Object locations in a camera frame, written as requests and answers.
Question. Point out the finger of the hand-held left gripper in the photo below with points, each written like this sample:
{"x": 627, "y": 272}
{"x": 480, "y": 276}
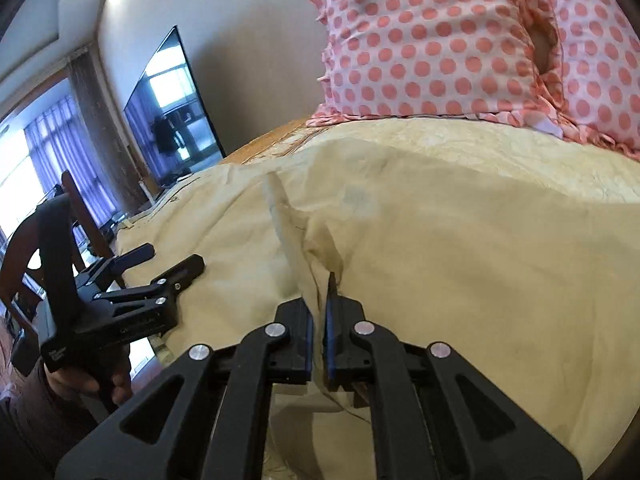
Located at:
{"x": 187, "y": 269}
{"x": 137, "y": 254}

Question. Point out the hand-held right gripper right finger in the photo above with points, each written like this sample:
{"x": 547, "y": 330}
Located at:
{"x": 328, "y": 345}

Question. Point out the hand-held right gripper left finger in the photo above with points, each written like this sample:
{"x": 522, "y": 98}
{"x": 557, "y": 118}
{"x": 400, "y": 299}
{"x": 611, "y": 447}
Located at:
{"x": 306, "y": 342}

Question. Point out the yellow bed sheet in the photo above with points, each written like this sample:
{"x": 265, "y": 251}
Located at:
{"x": 440, "y": 280}

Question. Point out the person's left forearm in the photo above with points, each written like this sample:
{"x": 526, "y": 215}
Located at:
{"x": 30, "y": 425}

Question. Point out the person's left hand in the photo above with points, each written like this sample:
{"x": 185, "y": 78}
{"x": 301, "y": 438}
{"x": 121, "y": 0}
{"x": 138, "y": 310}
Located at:
{"x": 70, "y": 382}

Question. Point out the wooden chair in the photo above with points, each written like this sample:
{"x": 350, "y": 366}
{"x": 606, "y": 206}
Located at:
{"x": 82, "y": 210}

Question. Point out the purple sheer curtain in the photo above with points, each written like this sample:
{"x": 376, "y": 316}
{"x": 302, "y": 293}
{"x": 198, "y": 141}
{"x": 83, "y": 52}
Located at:
{"x": 55, "y": 160}

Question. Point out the brown curtain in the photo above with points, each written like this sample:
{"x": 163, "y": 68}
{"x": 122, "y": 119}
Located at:
{"x": 107, "y": 130}

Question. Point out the black flat television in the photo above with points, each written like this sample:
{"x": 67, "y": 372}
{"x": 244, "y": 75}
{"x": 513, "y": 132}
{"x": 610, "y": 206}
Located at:
{"x": 170, "y": 110}

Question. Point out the yellow quilted bedspread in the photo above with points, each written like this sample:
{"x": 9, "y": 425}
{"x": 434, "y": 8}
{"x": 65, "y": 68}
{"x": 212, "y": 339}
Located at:
{"x": 490, "y": 147}

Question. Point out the pink polka dot pillow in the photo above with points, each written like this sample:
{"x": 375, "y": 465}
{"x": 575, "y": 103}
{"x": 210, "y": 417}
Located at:
{"x": 425, "y": 45}
{"x": 600, "y": 55}

